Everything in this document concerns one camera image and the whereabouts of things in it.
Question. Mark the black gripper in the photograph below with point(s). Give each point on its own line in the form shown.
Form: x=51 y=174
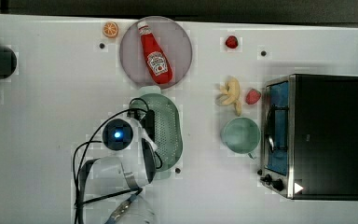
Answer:
x=148 y=123

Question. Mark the mint green oval strainer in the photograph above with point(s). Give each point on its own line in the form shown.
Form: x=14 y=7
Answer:
x=167 y=132

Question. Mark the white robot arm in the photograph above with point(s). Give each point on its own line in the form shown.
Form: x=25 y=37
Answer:
x=131 y=165

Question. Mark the red ketchup bottle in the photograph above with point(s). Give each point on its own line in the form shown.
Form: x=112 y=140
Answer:
x=156 y=61

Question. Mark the yellow banana peel toy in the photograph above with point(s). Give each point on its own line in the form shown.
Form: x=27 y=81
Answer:
x=229 y=94

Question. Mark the grey round plate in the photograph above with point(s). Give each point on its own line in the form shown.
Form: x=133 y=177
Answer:
x=172 y=38

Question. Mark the mint green cup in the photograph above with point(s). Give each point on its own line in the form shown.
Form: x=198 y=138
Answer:
x=241 y=135

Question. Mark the orange slice toy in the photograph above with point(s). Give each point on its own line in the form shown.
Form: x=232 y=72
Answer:
x=110 y=29

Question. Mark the pink strawberry toy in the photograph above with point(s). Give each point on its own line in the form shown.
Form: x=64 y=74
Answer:
x=252 y=97

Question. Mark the red strawberry toy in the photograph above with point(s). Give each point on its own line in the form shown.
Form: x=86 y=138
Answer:
x=232 y=42

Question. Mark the black toaster oven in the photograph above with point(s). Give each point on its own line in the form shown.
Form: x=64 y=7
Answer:
x=309 y=144

